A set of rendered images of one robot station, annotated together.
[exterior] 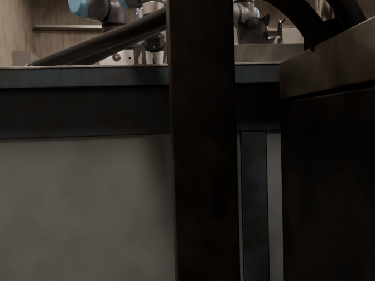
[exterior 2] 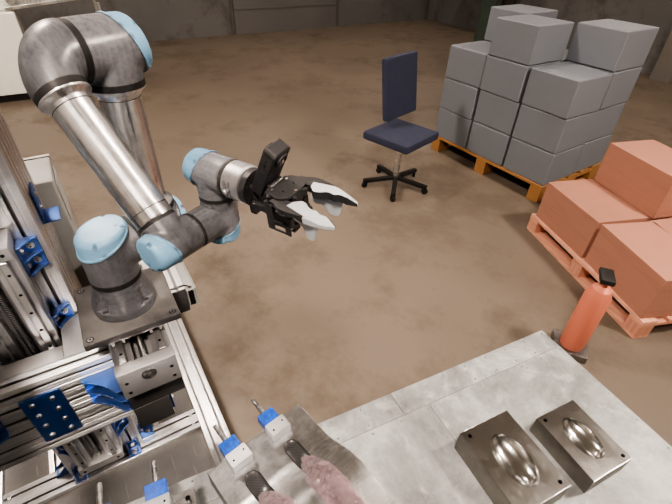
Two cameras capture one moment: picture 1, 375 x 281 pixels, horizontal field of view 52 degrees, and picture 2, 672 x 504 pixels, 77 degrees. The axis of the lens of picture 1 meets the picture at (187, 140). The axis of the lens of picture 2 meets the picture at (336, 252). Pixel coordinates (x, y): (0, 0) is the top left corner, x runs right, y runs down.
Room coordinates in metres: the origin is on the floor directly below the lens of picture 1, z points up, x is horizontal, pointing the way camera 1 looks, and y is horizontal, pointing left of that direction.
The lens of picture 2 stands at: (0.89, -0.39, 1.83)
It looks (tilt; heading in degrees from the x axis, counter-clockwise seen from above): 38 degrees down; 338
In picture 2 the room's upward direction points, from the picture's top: 2 degrees clockwise
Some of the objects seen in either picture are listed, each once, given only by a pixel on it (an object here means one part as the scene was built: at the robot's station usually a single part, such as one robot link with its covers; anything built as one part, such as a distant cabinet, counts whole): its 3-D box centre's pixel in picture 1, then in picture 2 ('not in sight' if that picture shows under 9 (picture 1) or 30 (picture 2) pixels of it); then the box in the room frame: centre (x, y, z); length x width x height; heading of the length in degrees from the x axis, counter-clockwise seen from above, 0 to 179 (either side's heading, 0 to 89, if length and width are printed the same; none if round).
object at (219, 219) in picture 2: not in sight; (215, 218); (1.67, -0.43, 1.33); 0.11 x 0.08 x 0.11; 127
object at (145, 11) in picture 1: (152, 11); not in sight; (1.37, 0.11, 1.09); 0.08 x 0.08 x 0.05
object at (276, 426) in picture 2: not in sight; (267, 417); (1.48, -0.46, 0.86); 0.13 x 0.05 x 0.05; 22
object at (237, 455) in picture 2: not in sight; (229, 445); (1.44, -0.36, 0.86); 0.13 x 0.05 x 0.05; 22
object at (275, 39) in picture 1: (246, 43); not in sight; (1.11, -0.18, 0.92); 0.35 x 0.16 x 0.09; 5
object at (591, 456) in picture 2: not in sight; (578, 443); (1.17, -1.17, 0.83); 0.17 x 0.13 x 0.06; 5
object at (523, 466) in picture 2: not in sight; (508, 465); (1.18, -0.97, 0.84); 0.20 x 0.15 x 0.07; 5
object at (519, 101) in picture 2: not in sight; (527, 97); (3.92, -3.44, 0.65); 1.30 x 0.90 x 1.29; 13
